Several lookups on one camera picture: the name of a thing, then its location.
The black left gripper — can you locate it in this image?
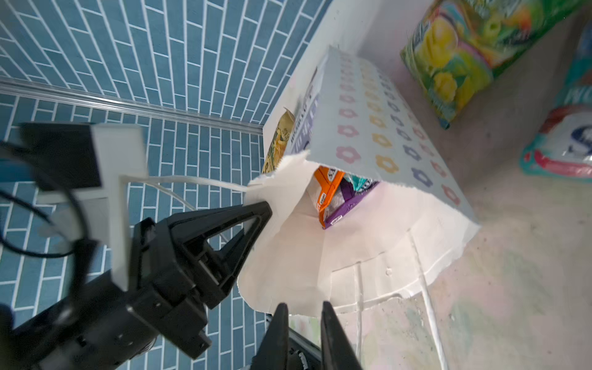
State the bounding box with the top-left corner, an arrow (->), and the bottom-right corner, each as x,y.
1,217 -> 258,369

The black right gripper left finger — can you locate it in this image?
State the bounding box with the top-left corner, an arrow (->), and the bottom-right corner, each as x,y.
250,303 -> 289,370

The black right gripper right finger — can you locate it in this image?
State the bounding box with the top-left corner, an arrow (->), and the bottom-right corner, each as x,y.
321,302 -> 362,370

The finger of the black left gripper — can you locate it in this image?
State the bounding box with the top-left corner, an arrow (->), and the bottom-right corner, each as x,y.
166,201 -> 272,259

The yellow kettle chips bag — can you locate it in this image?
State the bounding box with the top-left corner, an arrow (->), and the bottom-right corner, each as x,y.
262,109 -> 295,174

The orange snack packet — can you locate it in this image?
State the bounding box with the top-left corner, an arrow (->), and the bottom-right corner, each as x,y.
312,166 -> 345,228

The purple snack packet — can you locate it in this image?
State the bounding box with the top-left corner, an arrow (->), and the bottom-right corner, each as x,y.
320,180 -> 379,230

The white patterned paper bag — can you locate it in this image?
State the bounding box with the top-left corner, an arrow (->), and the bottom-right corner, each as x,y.
237,48 -> 479,317

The teal Fox's mint blossom candy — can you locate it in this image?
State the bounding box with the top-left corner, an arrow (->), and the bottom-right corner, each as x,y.
520,23 -> 591,183

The green Fox's spring tea candy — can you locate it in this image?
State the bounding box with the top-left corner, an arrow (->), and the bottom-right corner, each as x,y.
401,0 -> 584,129

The teal candy bag inside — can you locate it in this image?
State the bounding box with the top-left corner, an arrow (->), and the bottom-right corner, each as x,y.
344,174 -> 375,193

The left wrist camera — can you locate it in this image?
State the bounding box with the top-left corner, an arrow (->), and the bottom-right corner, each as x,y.
20,123 -> 148,291

